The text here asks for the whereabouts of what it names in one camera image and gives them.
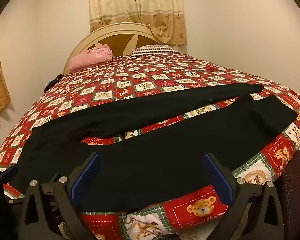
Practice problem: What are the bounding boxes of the red printed bear quilt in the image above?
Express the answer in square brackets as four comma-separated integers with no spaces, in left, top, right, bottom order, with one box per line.
[0,52,300,240]

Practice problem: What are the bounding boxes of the pink pillow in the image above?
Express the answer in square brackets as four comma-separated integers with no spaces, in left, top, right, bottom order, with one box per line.
[69,44,113,72]

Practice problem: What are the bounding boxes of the black pants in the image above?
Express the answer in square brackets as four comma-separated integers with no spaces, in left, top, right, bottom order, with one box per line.
[9,83,298,212]

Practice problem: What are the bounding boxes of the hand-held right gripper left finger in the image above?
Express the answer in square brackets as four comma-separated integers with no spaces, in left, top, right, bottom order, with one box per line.
[17,152,101,240]

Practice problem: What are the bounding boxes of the dark cloth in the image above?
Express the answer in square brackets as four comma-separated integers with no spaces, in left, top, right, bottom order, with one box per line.
[44,74,63,92]

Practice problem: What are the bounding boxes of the dark mesh fabric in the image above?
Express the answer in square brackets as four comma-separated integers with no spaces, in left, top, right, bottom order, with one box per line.
[275,127,300,240]

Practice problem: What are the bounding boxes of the cream wooden bed headboard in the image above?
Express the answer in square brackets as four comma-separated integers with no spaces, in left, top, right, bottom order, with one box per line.
[63,22,182,77]

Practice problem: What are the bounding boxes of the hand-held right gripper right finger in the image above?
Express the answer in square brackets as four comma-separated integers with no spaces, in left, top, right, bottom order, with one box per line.
[203,153,284,240]

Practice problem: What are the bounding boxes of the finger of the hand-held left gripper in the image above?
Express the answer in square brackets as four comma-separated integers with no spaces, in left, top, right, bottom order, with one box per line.
[0,164,19,181]

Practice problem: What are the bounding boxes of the striped pillow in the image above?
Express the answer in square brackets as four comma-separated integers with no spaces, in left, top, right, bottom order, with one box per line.
[130,44,182,57]

